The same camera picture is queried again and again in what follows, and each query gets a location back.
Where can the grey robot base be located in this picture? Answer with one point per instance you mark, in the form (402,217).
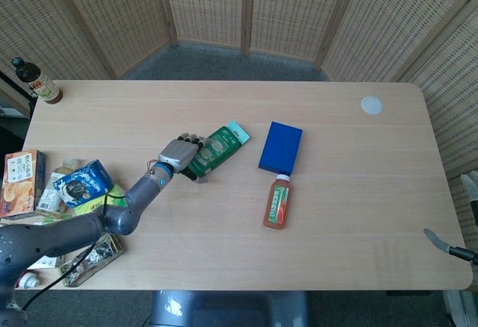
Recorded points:
(224,308)

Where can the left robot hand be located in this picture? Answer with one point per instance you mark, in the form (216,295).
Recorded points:
(177,153)

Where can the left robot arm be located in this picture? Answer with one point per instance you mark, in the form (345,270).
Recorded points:
(74,230)

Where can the white bottle with red cap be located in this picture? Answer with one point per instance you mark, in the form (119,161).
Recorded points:
(28,280)

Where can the green snack packet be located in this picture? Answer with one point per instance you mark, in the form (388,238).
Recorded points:
(220,144)

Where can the orange snack box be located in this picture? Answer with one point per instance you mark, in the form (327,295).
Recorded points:
(20,181)

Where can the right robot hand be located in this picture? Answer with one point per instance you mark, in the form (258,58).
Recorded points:
(463,253)

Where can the green tissue pack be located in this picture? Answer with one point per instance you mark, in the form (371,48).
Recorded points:
(89,207)

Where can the blue box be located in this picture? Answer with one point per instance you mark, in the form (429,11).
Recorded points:
(280,148)

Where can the dark sauce bottle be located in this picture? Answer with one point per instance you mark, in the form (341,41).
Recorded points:
(41,84)

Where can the orange juice bottle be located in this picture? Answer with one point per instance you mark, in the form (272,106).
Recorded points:
(277,204)

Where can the silver foil snack pack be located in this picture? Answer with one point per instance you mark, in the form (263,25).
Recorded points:
(101,256)

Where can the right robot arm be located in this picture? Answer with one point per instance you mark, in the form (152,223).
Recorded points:
(463,308)

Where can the woven wooden folding screen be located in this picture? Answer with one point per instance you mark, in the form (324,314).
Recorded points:
(205,6)

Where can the white carton box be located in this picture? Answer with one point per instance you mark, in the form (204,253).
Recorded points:
(45,263)

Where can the blue cookie pack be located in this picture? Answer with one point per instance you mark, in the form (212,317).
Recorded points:
(82,185)

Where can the beige milk tea bottle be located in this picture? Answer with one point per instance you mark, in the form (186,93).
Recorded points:
(50,196)

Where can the black stand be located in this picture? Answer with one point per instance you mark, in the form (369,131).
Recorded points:
(15,87)

